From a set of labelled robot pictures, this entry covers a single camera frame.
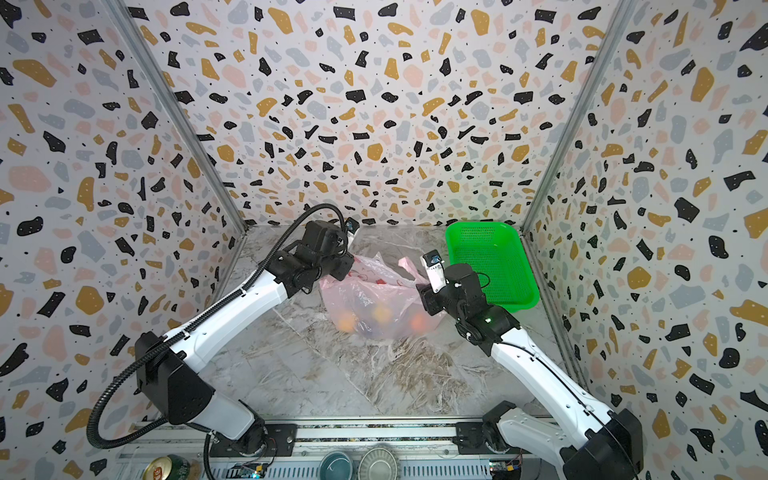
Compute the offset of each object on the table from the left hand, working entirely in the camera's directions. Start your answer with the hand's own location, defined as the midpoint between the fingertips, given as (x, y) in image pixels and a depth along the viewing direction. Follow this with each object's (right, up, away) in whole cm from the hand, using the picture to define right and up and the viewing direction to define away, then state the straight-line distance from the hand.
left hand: (344, 247), depth 79 cm
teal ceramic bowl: (0, -52, -9) cm, 53 cm away
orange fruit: (-1, -22, +10) cm, 25 cm away
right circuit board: (+39, -53, -8) cm, 67 cm away
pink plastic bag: (+9, -14, +1) cm, 17 cm away
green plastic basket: (+51, -1, +33) cm, 61 cm away
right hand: (+21, -7, -4) cm, 22 cm away
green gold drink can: (-33, -46, -18) cm, 59 cm away
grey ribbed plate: (+10, -52, -9) cm, 53 cm away
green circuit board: (-22, -53, -9) cm, 58 cm away
